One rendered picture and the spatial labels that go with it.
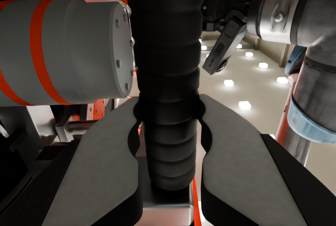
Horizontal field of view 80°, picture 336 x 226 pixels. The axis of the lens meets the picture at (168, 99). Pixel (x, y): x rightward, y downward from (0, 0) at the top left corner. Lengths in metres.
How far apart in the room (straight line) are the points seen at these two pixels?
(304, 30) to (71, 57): 0.26
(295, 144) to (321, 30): 0.39
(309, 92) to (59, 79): 0.30
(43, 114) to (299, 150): 0.59
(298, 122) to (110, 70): 0.26
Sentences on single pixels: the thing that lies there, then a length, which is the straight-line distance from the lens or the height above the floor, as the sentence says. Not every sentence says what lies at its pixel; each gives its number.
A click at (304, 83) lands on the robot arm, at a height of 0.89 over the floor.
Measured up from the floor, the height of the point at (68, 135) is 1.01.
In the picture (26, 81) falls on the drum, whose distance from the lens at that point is 0.28.
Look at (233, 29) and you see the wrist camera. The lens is 0.34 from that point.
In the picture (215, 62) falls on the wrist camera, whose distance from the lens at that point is 0.37.
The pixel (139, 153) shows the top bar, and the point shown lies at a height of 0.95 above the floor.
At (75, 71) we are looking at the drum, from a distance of 0.25.
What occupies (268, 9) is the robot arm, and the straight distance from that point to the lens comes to 0.30.
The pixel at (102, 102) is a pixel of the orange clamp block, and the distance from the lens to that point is 0.64.
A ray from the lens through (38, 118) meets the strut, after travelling 0.38.
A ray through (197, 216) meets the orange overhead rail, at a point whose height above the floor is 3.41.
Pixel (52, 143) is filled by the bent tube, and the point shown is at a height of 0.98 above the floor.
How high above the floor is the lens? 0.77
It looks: 30 degrees up
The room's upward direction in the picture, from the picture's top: 178 degrees clockwise
